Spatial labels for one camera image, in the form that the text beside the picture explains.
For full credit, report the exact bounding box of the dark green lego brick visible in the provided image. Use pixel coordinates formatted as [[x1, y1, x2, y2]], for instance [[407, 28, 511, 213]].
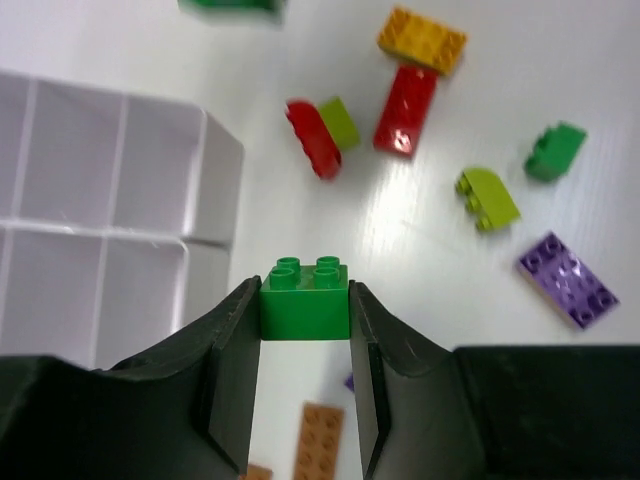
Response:
[[523, 121, 588, 182]]

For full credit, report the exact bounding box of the orange lego plate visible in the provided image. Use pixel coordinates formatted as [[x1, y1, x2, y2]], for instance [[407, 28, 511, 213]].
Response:
[[293, 402, 345, 480], [242, 464, 273, 480]]

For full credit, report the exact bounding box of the right white divided container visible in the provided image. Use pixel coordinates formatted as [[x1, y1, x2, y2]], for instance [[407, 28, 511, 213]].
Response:
[[1, 72, 244, 243]]

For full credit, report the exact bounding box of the left white divided container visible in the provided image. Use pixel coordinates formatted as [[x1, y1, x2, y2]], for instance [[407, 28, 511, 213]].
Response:
[[1, 224, 229, 369]]

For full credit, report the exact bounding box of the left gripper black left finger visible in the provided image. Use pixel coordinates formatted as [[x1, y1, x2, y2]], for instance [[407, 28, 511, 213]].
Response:
[[1, 276, 261, 479]]

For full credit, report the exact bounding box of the purple butterfly lego brick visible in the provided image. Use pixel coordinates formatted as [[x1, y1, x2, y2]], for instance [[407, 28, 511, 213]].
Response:
[[344, 373, 355, 393]]

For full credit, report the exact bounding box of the small lime lego brick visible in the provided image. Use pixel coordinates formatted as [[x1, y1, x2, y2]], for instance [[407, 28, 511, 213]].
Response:
[[317, 96, 360, 151]]

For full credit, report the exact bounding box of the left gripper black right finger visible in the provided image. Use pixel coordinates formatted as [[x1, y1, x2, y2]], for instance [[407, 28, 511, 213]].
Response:
[[348, 281, 639, 479]]

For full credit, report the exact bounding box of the yellow lego brick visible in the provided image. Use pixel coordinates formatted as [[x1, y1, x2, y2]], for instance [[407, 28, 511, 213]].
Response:
[[377, 6, 468, 76]]

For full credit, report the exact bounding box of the small red lego brick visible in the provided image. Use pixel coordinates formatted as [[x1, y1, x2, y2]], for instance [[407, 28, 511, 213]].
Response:
[[285, 99, 342, 180]]

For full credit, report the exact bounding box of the green two-by-two lego brick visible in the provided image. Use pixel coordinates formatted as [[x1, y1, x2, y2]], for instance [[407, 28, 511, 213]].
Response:
[[259, 256, 350, 341]]

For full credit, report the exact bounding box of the white divided container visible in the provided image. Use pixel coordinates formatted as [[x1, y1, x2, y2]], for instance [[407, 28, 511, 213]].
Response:
[[1, 72, 244, 243], [1, 224, 229, 369]]

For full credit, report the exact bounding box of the lime green lego brick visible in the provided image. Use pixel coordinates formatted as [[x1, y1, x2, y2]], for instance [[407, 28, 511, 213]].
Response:
[[455, 167, 521, 233]]

